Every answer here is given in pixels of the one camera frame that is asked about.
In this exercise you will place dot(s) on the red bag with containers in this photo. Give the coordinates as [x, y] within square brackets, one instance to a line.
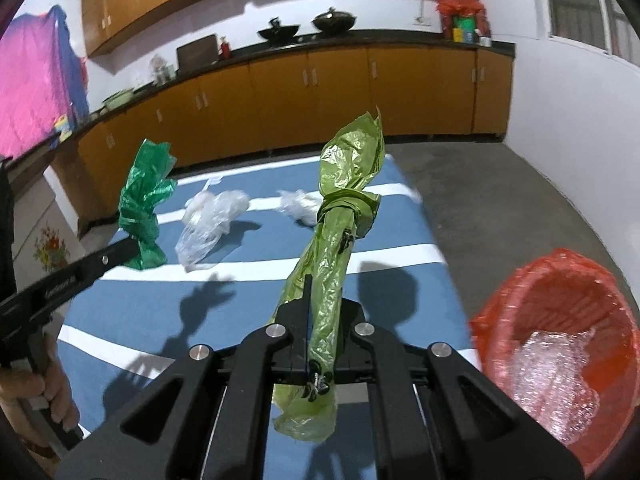
[462, 17]

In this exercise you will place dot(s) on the small clear plastic bag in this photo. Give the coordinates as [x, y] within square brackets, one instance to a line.
[300, 207]

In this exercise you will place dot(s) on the dark green plastic bag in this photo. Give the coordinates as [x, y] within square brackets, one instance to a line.
[142, 195]

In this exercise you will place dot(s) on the black lidded wok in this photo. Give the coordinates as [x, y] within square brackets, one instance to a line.
[334, 21]

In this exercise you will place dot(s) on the yellow-green plastic bag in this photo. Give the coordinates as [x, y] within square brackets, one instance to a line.
[330, 260]

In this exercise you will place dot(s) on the brown cutting board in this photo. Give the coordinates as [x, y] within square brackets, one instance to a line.
[196, 53]

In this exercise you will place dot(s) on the large clear plastic bag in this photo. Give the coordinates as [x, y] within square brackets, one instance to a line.
[205, 225]

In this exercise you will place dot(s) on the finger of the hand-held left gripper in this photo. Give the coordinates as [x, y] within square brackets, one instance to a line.
[95, 266]

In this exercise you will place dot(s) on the red lined waste bin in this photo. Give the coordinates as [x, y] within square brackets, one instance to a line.
[545, 300]

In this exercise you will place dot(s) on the red bottle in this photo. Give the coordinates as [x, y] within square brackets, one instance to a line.
[225, 48]

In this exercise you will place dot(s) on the black kitchen countertop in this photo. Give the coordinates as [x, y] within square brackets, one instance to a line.
[380, 37]

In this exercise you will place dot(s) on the colourful small packet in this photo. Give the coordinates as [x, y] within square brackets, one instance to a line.
[63, 126]

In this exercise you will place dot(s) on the barred window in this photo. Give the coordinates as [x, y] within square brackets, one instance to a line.
[590, 5]

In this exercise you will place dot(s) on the clear bubble wrap sheet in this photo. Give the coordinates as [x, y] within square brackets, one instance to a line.
[555, 385]

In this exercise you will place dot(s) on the clear bottle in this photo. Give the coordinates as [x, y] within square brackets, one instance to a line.
[161, 71]

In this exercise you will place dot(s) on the wooden base cabinets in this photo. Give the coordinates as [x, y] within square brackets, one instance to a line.
[325, 105]

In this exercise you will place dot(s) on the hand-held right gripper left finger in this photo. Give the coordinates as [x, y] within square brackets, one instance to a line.
[292, 340]

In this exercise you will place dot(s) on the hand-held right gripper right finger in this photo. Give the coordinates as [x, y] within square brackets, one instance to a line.
[350, 345]

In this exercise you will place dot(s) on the small metal cup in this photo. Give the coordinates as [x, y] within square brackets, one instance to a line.
[485, 41]

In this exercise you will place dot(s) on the person's left hand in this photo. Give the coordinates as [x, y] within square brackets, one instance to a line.
[62, 390]

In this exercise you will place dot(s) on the pink hanging cloth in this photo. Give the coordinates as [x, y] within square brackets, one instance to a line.
[35, 85]

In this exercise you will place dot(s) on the blue white striped tablecloth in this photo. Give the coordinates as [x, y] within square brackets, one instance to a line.
[400, 280]

